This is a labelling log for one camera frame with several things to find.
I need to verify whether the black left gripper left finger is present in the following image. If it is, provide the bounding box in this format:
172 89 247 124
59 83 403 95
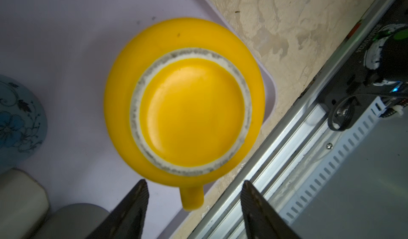
87 179 149 239

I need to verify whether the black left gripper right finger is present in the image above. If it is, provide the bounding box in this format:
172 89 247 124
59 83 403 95
240 180 300 239

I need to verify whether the yellow mug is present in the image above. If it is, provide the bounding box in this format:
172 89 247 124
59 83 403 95
104 17 266 211

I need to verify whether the teal dotted floral mug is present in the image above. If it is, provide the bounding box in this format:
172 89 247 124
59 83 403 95
1 75 48 174

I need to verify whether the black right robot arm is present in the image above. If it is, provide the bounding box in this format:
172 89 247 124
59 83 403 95
363 24 408 86

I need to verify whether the grey mug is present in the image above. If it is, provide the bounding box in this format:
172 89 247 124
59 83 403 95
33 203 109 239

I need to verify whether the white pink mug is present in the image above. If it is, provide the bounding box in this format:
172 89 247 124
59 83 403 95
1 169 50 239

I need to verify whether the lavender tray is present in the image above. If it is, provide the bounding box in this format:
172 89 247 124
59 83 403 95
0 0 278 239

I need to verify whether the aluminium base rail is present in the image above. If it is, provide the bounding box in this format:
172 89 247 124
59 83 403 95
178 0 408 239

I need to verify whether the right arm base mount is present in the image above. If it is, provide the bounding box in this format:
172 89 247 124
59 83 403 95
319 0 408 131

